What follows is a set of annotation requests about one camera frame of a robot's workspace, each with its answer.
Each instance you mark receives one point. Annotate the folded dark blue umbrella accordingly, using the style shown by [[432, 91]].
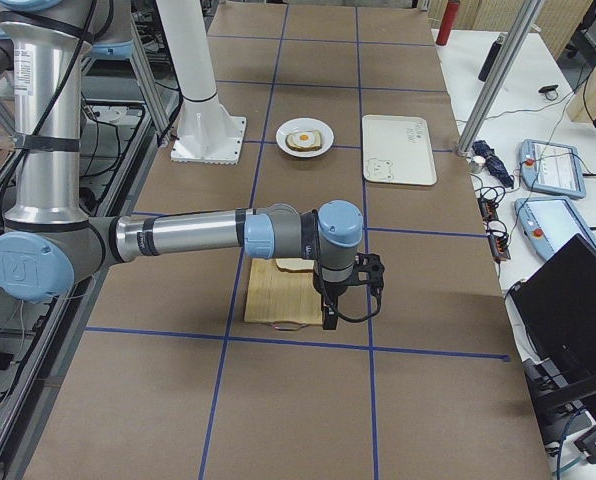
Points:
[[493, 164]]

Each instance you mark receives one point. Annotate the cream bear serving tray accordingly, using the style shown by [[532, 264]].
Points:
[[397, 150]]

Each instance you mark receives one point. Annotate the wooden cutting board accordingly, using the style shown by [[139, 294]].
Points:
[[286, 301]]

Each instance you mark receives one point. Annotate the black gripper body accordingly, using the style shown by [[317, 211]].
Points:
[[334, 290]]

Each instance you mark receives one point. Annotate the white round plate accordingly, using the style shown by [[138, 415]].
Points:
[[303, 124]]

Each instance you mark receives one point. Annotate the aluminium frame post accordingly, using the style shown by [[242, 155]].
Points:
[[511, 47]]

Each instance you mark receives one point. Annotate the white pedestal column base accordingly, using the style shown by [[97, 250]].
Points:
[[206, 132]]

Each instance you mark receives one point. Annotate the plain white bread slice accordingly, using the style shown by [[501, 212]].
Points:
[[294, 265]]

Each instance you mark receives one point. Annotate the bread slice with fried egg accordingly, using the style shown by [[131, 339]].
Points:
[[304, 141]]

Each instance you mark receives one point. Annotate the blue teach pendant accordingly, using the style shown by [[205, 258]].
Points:
[[551, 168], [550, 222]]

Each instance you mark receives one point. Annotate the red bottle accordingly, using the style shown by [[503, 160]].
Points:
[[446, 24]]

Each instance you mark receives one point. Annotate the near blue teach pendant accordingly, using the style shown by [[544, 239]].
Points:
[[550, 222]]

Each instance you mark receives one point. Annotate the small silver cylinder weight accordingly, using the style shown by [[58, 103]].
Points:
[[477, 164]]

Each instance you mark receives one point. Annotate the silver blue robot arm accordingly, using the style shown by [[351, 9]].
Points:
[[50, 243]]

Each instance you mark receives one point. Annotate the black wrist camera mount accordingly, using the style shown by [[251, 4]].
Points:
[[369, 271]]

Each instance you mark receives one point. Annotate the far blue teach pendant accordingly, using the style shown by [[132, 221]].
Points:
[[551, 168]]

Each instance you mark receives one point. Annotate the black laptop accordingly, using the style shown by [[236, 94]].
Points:
[[558, 307]]

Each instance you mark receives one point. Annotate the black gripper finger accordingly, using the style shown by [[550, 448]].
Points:
[[329, 319]]

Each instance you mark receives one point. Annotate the black bottle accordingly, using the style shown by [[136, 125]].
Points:
[[491, 57]]

